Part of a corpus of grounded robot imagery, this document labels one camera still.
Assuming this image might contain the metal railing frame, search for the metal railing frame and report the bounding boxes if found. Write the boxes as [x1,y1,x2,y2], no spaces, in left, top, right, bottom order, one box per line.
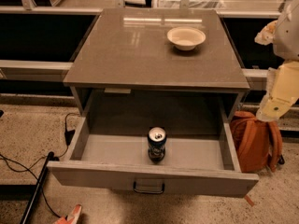
[0,0,299,91]

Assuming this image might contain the blue pepsi can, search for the blue pepsi can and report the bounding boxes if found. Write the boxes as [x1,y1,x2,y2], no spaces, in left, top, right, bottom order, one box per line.
[147,127,167,162]

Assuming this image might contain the black drawer handle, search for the black drawer handle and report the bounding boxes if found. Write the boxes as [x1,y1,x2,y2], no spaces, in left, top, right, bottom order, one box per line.
[133,182,165,195]

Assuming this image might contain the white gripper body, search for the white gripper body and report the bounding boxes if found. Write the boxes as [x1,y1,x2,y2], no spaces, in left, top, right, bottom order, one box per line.
[267,61,299,106]

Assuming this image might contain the black pole on floor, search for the black pole on floor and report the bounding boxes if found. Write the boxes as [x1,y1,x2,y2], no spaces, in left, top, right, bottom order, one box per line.
[20,151,59,224]

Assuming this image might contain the black power adapter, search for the black power adapter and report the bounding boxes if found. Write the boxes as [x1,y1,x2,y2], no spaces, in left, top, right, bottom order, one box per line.
[64,130,75,146]

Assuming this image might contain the white paper bowl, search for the white paper bowl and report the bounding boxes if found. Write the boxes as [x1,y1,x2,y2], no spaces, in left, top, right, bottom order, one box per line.
[167,27,206,51]

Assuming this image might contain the black cable on floor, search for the black cable on floor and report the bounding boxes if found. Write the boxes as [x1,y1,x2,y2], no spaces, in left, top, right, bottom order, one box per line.
[0,112,80,218]

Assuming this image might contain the grey cabinet with counter top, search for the grey cabinet with counter top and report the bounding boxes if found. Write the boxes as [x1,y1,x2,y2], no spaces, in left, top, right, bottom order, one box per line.
[63,7,251,123]

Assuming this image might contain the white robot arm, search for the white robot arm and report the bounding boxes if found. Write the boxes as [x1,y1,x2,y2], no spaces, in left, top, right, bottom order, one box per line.
[254,0,299,121]

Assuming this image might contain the orange white object on floor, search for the orange white object on floor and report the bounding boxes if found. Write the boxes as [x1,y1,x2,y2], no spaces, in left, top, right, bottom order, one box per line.
[53,204,82,224]

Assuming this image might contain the open grey top drawer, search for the open grey top drawer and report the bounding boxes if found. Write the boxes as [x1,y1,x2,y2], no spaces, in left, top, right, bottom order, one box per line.
[47,89,260,199]

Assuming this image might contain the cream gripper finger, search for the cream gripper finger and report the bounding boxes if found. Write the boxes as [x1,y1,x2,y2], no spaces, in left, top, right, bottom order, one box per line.
[256,97,291,122]
[254,21,278,46]

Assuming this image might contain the orange backpack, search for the orange backpack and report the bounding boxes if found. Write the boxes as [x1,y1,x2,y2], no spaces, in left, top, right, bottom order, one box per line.
[230,111,282,173]

